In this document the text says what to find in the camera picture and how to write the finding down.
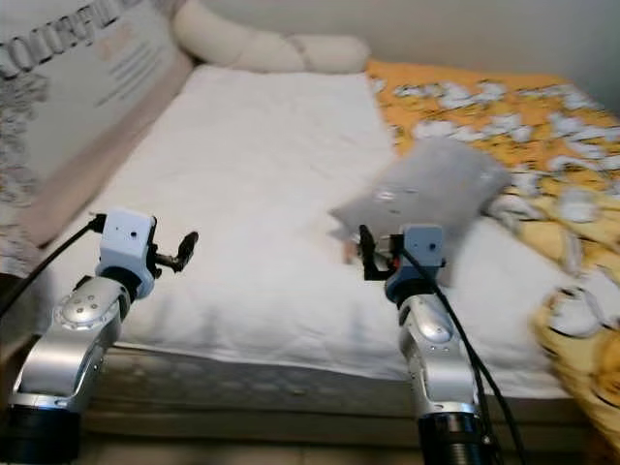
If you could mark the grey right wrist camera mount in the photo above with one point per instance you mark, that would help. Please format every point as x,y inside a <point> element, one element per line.
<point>424,247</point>

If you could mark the large grey printed pillow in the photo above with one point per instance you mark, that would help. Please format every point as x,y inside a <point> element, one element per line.
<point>77,97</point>

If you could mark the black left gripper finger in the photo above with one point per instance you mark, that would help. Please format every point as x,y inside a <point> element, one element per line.
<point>188,246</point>

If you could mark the cream twisted bolster pillow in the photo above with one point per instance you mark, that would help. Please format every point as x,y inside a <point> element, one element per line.
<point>242,44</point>

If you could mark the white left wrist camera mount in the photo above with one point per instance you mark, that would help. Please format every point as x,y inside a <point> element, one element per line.
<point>128,237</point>

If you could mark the grey bed base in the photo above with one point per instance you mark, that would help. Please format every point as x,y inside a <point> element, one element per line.
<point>252,378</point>

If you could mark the yellow orange cartoon blanket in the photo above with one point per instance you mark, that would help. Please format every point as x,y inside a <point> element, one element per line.
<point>494,107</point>

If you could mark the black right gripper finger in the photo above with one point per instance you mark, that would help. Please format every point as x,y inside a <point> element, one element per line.
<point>367,252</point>

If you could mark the small plain grey pillow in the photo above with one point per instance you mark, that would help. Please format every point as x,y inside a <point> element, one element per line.
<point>436,184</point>

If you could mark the white quilted mattress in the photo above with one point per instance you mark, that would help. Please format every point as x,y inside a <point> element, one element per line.
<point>271,194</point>

